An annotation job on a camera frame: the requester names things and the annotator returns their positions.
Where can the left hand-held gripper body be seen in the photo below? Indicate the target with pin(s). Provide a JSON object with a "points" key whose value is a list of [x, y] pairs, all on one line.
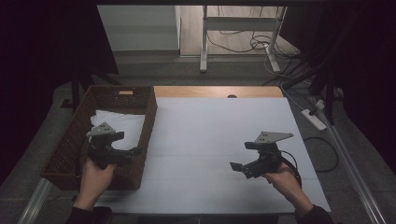
{"points": [[104, 149]]}

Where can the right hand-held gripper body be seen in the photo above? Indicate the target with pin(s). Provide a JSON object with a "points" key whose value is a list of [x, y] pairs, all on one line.
{"points": [[264, 155]]}

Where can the white garment dark band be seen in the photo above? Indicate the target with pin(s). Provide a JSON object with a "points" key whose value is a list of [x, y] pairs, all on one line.
{"points": [[124, 124]]}

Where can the brown wicker basket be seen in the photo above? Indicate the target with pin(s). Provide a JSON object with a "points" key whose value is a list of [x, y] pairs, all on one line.
{"points": [[71, 149]]}

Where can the person's left hand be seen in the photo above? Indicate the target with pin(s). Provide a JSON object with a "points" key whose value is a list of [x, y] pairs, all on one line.
{"points": [[96, 174]]}

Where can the person's right hand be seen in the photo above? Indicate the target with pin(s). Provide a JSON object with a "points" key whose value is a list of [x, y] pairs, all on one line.
{"points": [[281, 179]]}

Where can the white table mat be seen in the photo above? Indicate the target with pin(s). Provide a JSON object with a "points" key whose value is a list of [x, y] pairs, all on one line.
{"points": [[202, 140]]}

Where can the white power strip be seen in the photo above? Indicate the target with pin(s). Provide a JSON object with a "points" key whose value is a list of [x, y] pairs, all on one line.
{"points": [[313, 119]]}

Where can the black metal stand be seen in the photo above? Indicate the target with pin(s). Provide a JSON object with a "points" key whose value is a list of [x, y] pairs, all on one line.
{"points": [[75, 90]]}

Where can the wooden table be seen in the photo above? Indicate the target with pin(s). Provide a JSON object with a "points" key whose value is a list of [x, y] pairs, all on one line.
{"points": [[218, 91]]}

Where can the black tripod stand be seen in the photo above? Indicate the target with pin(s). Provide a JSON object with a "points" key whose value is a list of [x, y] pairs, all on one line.
{"points": [[328, 93]]}

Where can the black curtain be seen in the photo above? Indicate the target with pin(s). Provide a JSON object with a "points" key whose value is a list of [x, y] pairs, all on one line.
{"points": [[43, 56], [367, 62]]}

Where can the white cabinet panel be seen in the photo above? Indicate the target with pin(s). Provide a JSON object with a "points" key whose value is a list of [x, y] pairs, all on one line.
{"points": [[140, 28]]}

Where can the metal rail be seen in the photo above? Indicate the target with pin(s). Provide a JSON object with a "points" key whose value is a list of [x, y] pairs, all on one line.
{"points": [[351, 168], [34, 202]]}

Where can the white metal desk frame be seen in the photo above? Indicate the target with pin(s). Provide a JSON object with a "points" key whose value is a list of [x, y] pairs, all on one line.
{"points": [[204, 46]]}

